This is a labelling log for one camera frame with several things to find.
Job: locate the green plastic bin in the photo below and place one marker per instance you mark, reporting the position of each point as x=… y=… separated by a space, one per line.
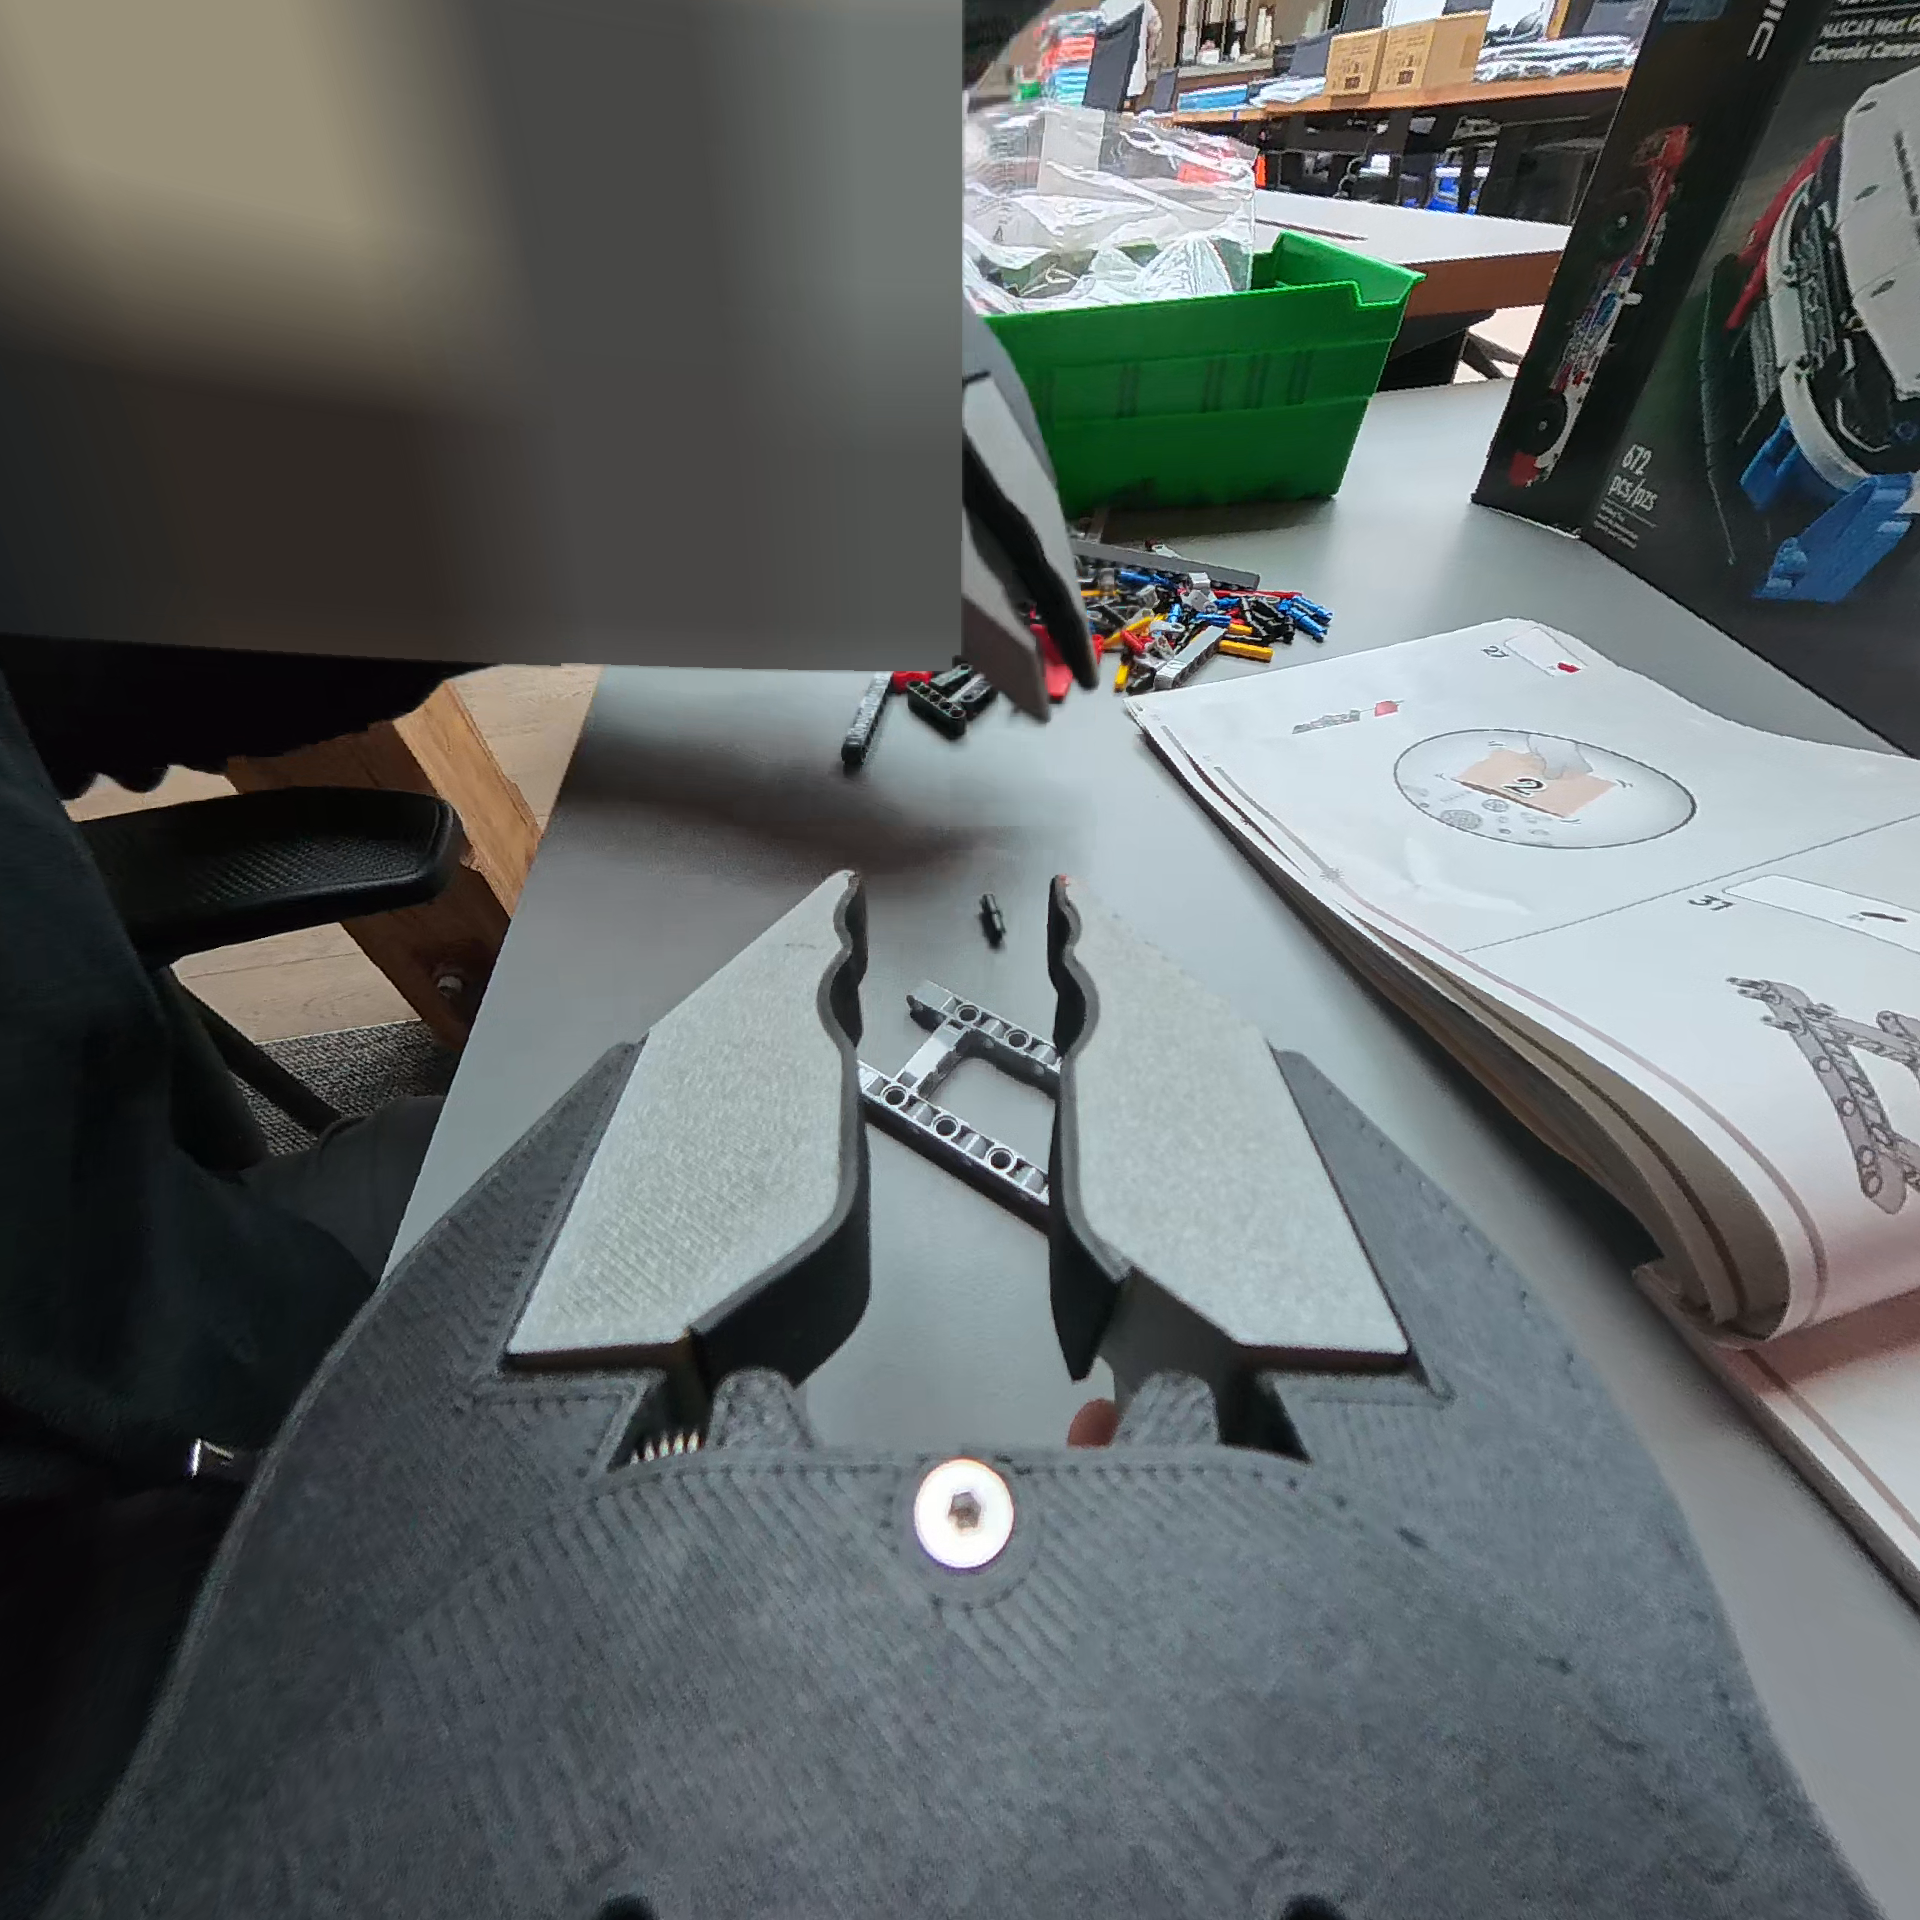
x=1201 y=405

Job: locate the pile of lego pieces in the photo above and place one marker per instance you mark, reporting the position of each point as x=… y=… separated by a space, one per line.
x=1185 y=608

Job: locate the black lego set box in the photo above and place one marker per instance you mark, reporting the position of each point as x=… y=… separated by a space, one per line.
x=1725 y=449

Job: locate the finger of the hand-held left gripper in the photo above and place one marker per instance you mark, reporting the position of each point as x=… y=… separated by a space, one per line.
x=1009 y=412
x=1009 y=638

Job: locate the clear plastic bags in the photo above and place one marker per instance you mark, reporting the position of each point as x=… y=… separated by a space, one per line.
x=1110 y=210

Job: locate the white lego instruction booklet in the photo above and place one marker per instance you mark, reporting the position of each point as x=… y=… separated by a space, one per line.
x=1501 y=899

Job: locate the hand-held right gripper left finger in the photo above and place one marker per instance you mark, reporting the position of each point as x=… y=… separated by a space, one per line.
x=720 y=1170

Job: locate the long wooden workbench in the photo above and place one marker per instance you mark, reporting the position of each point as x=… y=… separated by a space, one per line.
x=1395 y=93

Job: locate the dark grey lego frame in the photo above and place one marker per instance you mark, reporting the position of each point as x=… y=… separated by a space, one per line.
x=946 y=1125

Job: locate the cardboard box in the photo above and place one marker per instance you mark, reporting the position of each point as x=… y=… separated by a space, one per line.
x=1355 y=63
x=1436 y=54

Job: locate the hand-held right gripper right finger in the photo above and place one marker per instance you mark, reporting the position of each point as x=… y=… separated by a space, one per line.
x=1215 y=1185

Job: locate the wooden table leg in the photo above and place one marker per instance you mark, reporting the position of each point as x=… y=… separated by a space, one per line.
x=480 y=839

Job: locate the black office chair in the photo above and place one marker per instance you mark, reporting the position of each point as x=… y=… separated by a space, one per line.
x=270 y=862

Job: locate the grey desk with wooden edge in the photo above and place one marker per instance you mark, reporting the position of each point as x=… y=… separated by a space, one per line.
x=1411 y=232

